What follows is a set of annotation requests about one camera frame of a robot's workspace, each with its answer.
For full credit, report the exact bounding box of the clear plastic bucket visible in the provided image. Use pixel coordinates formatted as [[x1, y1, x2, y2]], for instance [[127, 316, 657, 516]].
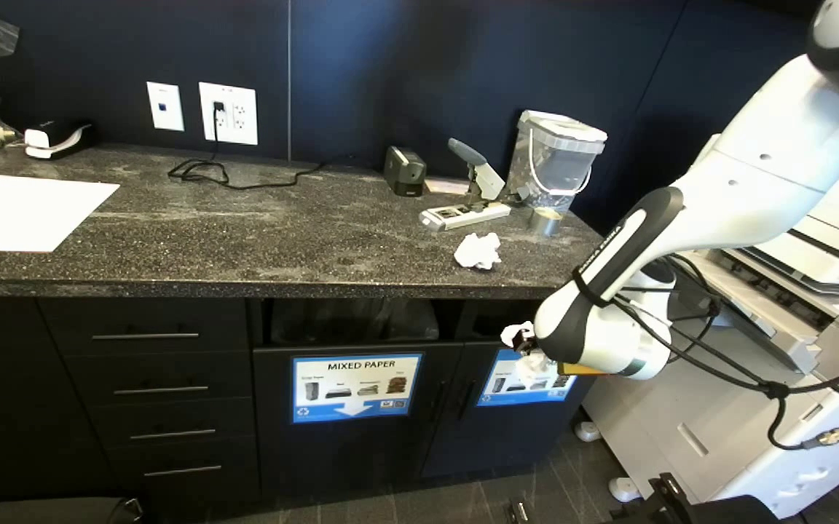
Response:
[[503, 108, 611, 217]]

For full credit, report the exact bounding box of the metal drawer handle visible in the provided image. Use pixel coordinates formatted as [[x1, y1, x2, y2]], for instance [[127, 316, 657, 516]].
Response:
[[89, 329, 203, 346], [111, 382, 213, 399], [124, 424, 220, 444], [140, 460, 226, 481]]

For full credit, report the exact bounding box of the black power cord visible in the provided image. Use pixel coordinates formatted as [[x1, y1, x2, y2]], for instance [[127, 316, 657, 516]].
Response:
[[162, 98, 332, 191]]

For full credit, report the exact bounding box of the blue label with up arrow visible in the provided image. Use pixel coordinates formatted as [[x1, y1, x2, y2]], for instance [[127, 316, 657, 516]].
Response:
[[474, 343, 578, 411]]

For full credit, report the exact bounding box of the blue label with down arrow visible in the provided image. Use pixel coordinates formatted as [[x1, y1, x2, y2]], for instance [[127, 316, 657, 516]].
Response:
[[287, 348, 424, 428]]

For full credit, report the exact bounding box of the white power outlet plate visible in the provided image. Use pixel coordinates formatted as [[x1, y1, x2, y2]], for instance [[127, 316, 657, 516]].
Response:
[[194, 79, 262, 152]]

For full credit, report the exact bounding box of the black counter cabinet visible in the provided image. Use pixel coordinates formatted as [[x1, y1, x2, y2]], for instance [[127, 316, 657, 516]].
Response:
[[0, 142, 608, 524]]

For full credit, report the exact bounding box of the small white wall plate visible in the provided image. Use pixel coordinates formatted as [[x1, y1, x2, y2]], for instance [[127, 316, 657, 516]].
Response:
[[143, 79, 190, 136]]

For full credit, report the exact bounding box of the small black desk dispenser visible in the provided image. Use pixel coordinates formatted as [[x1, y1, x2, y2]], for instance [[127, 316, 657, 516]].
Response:
[[382, 142, 430, 200]]

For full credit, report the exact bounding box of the black padded seat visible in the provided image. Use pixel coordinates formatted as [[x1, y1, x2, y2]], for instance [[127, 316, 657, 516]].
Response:
[[0, 495, 144, 524]]

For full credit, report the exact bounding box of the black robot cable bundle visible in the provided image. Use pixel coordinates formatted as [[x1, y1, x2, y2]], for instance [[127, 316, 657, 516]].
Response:
[[590, 254, 839, 453]]

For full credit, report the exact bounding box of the flat white paper sheet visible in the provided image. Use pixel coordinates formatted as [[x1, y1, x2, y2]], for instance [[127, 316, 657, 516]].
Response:
[[0, 171, 124, 260]]

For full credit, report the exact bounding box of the large white office printer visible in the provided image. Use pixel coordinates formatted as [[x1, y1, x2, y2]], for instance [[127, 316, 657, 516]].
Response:
[[570, 133, 839, 524]]

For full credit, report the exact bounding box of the white and black desk device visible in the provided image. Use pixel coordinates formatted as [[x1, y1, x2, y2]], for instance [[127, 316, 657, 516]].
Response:
[[18, 117, 98, 162]]

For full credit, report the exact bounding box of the white paper ball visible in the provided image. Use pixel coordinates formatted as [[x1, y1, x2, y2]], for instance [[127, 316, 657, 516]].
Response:
[[497, 319, 567, 392], [450, 229, 506, 276]]

